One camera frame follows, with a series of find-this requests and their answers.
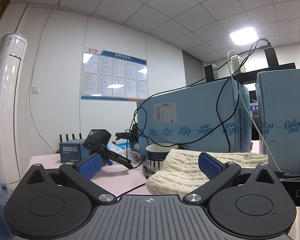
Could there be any black clamp stand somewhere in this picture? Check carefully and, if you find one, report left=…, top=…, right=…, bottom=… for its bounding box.
left=115, top=124, right=140, bottom=153

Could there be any spare black hand-held gripper device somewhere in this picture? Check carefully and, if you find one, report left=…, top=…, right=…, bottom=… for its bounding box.
left=83, top=129, right=133, bottom=170

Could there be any white power strip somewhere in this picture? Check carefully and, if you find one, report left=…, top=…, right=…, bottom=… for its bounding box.
left=227, top=51, right=246, bottom=75

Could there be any black shelf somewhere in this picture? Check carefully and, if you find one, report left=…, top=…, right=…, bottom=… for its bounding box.
left=204, top=45, right=297, bottom=90

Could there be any black cable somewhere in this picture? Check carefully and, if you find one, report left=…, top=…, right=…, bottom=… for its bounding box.
left=126, top=76, right=240, bottom=170
left=190, top=38, right=272, bottom=88

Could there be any white tower air conditioner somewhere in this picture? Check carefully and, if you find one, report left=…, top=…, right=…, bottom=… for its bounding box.
left=0, top=32, right=28, bottom=188

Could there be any ceiling light panel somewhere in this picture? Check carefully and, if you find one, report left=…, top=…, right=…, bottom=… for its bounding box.
left=229, top=27, right=258, bottom=45

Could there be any white cable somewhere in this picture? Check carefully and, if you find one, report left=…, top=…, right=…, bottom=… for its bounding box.
left=227, top=51, right=271, bottom=156

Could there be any small blue box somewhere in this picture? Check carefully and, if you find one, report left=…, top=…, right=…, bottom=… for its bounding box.
left=59, top=140, right=87, bottom=163

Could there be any large blue cardboard box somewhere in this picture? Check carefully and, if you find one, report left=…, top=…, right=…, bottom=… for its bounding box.
left=136, top=78, right=252, bottom=155
left=255, top=68, right=300, bottom=174

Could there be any crumpled plastic bag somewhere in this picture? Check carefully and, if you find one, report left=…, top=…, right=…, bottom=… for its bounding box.
left=106, top=141, right=145, bottom=161

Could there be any dark grey box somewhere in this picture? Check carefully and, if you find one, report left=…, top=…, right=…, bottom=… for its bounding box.
left=204, top=64, right=218, bottom=82

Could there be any blue and white ceramic bowl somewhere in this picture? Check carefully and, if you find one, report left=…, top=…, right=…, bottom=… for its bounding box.
left=146, top=143, right=179, bottom=172

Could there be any white knitted sweater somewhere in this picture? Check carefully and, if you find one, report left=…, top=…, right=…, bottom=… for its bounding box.
left=146, top=149, right=269, bottom=200

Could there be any black router with antennas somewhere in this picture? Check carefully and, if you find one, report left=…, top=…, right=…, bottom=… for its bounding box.
left=59, top=134, right=83, bottom=143

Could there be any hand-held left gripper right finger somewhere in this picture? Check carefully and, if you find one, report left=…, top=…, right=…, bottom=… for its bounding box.
left=185, top=152, right=280, bottom=204

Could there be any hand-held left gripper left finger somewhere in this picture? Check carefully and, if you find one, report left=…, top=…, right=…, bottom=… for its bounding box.
left=20, top=154, right=117, bottom=204

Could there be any wall notice board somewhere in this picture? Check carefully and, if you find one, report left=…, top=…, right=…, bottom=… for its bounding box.
left=81, top=46, right=149, bottom=102

